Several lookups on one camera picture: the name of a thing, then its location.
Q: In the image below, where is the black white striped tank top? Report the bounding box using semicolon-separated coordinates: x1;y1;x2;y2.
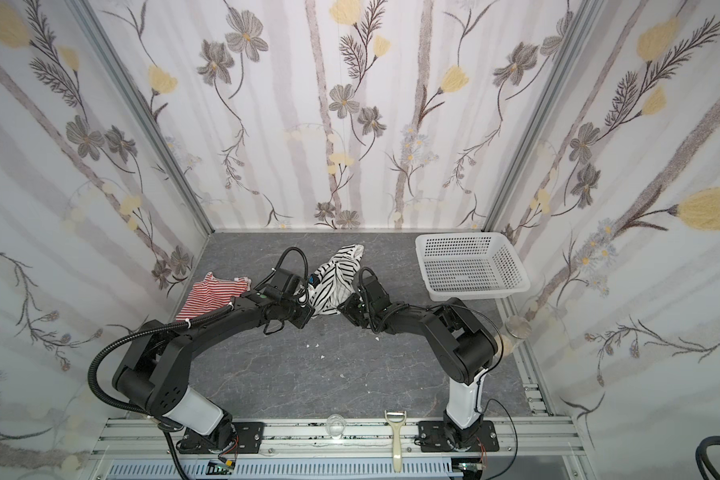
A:
309;244;365;315

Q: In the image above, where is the red white striped tank top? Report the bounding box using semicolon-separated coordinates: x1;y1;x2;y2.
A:
176;272;251;321

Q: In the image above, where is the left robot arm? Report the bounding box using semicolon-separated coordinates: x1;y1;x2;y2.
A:
87;246;315;454

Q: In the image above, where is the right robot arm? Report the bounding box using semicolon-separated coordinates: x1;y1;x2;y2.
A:
338;267;504;450

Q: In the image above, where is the white plastic basket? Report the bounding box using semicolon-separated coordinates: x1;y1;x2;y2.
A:
415;231;530;302

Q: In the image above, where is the cream vegetable peeler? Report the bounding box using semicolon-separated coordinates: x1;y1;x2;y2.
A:
384;411;407;474

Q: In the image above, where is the clear glass cup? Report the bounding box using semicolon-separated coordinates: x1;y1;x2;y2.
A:
325;414;347;440

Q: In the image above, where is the glass jar with lid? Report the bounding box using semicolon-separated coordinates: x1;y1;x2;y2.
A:
494;315;531;358

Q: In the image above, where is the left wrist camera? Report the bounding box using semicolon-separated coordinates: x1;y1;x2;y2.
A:
302;273;322;299

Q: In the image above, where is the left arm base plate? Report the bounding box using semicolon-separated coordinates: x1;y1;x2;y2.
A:
176;420;265;455

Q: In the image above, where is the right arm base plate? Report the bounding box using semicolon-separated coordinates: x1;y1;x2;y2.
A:
414;420;500;453

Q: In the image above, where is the black corrugated cable hose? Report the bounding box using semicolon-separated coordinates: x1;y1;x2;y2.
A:
86;320;193;480

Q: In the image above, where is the aluminium front rail frame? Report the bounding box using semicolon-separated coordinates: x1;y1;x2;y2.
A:
89;416;589;480

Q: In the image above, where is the black hose at corner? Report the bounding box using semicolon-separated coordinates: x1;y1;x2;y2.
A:
694;433;720;480

